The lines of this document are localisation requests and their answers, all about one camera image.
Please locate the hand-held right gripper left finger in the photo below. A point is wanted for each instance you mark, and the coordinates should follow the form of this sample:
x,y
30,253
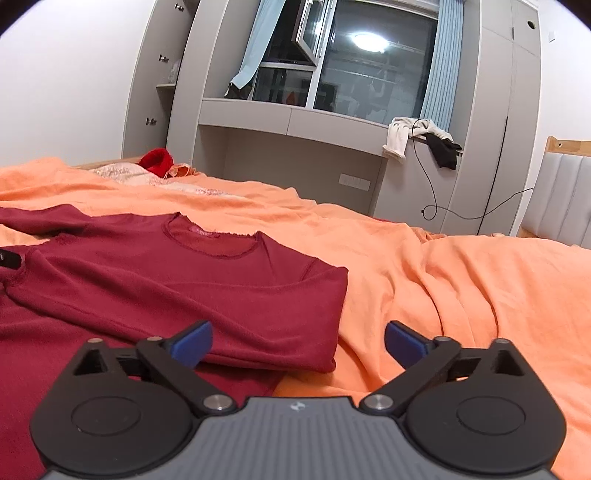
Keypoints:
x,y
194,344

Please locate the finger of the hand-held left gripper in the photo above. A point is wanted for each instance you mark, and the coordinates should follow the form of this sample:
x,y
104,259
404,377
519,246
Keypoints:
x,y
8,259

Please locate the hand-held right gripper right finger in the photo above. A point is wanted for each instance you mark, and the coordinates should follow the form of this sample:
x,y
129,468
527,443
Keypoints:
x,y
405,344

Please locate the dark red long-sleeve shirt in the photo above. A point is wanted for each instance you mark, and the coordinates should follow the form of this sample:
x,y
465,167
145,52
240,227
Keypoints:
x,y
138,277

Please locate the orange blanket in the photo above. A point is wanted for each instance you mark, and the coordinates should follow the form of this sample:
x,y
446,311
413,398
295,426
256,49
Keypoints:
x,y
438,277

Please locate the small orange cloth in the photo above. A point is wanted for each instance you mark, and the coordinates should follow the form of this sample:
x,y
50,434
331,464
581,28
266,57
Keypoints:
x,y
181,171

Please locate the bright red cloth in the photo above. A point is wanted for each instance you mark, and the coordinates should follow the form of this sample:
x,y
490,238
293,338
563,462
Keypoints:
x,y
157,161

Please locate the black cloth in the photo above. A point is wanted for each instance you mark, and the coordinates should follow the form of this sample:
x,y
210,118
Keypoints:
x,y
444,152

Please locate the white cloth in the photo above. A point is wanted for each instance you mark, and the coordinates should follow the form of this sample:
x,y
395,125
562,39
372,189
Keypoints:
x,y
399,134

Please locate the grey padded headboard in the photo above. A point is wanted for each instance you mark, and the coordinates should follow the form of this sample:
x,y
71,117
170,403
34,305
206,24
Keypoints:
x,y
561,198

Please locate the grey built-in desk unit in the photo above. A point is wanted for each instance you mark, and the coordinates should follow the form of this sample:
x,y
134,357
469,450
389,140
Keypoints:
x,y
286,147

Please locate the tall grey wardrobe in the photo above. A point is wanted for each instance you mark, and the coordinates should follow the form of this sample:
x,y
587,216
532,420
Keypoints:
x,y
508,115

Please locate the light blue curtain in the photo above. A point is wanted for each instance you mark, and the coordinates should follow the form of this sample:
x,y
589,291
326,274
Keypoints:
x,y
254,46
445,69

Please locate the window with open sash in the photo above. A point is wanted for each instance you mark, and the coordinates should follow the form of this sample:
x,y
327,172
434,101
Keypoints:
x,y
364,60

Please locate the white wall socket panel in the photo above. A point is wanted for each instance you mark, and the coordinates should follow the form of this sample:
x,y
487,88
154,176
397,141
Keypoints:
x,y
354,181

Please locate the wooden bed frame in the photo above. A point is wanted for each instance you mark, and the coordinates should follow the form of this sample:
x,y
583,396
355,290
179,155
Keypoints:
x,y
570,145

